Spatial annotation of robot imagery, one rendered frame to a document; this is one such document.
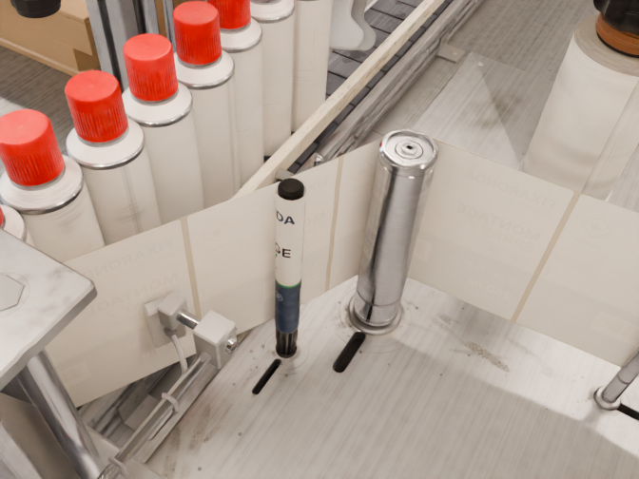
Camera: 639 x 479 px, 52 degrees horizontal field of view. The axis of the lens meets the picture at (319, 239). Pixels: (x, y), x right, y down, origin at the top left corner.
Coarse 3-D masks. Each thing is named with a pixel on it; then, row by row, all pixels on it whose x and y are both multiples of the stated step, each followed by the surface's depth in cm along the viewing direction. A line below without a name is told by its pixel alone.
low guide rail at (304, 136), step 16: (432, 0) 82; (416, 16) 80; (400, 32) 77; (384, 48) 75; (368, 64) 73; (384, 64) 76; (352, 80) 71; (368, 80) 74; (336, 96) 69; (352, 96) 71; (320, 112) 67; (336, 112) 69; (304, 128) 65; (320, 128) 67; (288, 144) 64; (304, 144) 65; (272, 160) 62; (288, 160) 63; (256, 176) 61; (272, 176) 62; (240, 192) 59
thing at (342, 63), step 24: (384, 0) 89; (408, 0) 89; (384, 24) 85; (408, 48) 82; (336, 72) 77; (384, 72) 78; (360, 96) 75; (336, 120) 72; (312, 144) 69; (288, 168) 67
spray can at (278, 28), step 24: (264, 0) 55; (288, 0) 56; (264, 24) 55; (288, 24) 57; (264, 48) 57; (288, 48) 58; (264, 72) 59; (288, 72) 60; (264, 96) 61; (288, 96) 63; (264, 120) 63; (288, 120) 65; (264, 144) 66
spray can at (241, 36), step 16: (208, 0) 51; (224, 0) 50; (240, 0) 50; (224, 16) 51; (240, 16) 51; (224, 32) 52; (240, 32) 52; (256, 32) 53; (224, 48) 52; (240, 48) 52; (256, 48) 53; (240, 64) 53; (256, 64) 54; (240, 80) 54; (256, 80) 56; (240, 96) 56; (256, 96) 57; (240, 112) 57; (256, 112) 58; (240, 128) 58; (256, 128) 59; (240, 144) 60; (256, 144) 61; (240, 160) 61; (256, 160) 62; (240, 176) 63
